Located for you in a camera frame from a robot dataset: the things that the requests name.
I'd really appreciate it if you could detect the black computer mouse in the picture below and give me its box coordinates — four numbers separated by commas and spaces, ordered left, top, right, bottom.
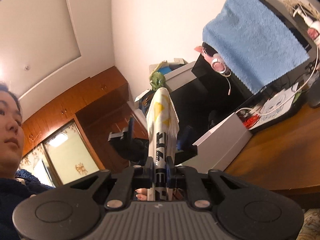
307, 79, 320, 108

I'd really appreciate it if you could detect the black computer monitor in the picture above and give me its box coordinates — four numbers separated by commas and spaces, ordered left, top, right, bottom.
191, 0, 318, 120

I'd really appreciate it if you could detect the anime print mouse pad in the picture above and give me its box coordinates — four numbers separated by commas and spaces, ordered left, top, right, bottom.
249, 83, 299, 130

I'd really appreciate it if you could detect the white cardboard box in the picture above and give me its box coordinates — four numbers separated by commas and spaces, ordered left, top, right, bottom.
182, 113, 252, 173

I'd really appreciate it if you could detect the white grey printer box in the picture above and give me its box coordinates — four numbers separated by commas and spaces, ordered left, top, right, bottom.
149, 61, 196, 92

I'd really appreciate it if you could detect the white yellow shopping bag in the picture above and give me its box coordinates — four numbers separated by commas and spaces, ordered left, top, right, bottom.
146, 87, 179, 201

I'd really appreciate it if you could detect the white charging cable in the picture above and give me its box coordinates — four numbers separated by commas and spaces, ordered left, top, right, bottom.
236, 44, 320, 117

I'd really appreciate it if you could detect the person right hand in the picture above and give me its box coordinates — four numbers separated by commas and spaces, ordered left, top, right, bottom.
135, 189, 148, 201

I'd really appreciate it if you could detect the green plush toy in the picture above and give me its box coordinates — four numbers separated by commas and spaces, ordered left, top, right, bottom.
150, 72, 166, 91

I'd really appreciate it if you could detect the blue towel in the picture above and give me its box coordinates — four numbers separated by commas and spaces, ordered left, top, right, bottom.
202, 0, 310, 95

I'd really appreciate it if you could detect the round rope framed mirror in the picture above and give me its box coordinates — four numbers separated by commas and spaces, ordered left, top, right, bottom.
283, 0, 320, 20

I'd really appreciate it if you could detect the pink headset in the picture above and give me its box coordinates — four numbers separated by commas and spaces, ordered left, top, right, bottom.
194, 42, 231, 95

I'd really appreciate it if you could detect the pink lotion pump bottle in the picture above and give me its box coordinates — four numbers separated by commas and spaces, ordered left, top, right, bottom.
293, 8, 320, 48

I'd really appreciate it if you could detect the wooden wardrobe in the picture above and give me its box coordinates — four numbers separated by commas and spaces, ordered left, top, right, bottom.
23, 67, 137, 173

